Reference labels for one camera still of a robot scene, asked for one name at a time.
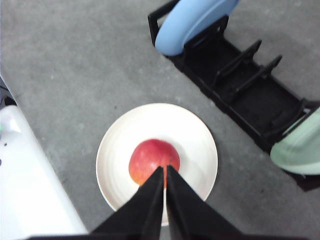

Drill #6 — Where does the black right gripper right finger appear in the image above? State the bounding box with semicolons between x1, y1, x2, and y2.
166;165;242;240

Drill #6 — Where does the white plate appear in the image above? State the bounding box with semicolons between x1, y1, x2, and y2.
96;102;219;226

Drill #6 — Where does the red pomegranate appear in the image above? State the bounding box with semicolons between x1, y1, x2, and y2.
129;139;181;189

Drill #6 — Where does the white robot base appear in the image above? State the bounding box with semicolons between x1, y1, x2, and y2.
0;105;88;240

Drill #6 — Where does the green plate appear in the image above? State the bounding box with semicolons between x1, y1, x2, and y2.
270;107;320;175

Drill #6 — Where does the black plate rack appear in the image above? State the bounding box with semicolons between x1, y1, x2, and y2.
147;0;320;191

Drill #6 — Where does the blue plate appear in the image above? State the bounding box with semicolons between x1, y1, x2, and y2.
155;0;240;56

